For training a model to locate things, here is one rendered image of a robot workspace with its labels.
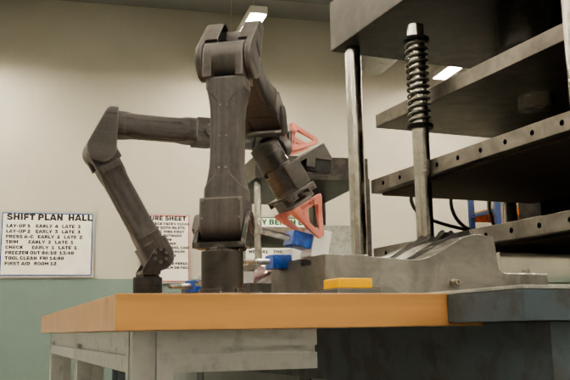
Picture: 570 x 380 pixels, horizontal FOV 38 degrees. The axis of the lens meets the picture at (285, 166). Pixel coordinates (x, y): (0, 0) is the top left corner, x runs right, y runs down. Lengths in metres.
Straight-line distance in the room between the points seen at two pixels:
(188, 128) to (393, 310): 0.97
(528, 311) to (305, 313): 0.24
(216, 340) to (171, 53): 8.43
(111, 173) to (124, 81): 7.37
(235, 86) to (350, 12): 1.84
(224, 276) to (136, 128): 0.70
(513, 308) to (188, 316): 0.35
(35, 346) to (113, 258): 1.15
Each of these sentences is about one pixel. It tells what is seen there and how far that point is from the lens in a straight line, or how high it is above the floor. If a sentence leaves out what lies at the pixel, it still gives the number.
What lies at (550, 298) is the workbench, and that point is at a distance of 0.94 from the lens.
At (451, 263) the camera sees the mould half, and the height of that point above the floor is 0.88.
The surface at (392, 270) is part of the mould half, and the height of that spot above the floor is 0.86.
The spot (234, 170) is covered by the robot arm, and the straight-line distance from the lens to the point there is 1.25.
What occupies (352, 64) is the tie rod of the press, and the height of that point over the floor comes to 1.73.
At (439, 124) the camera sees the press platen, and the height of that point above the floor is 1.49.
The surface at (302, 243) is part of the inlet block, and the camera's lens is 1.54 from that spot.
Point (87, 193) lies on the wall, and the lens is 8.86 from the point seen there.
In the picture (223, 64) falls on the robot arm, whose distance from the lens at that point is 1.30.
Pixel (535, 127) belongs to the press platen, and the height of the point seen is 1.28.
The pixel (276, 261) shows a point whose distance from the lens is 1.64.
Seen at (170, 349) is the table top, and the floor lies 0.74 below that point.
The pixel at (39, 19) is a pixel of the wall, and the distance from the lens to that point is 9.36.
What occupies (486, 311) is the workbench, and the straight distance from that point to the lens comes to 0.97.
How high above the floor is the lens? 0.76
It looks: 11 degrees up
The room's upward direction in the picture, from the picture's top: 1 degrees counter-clockwise
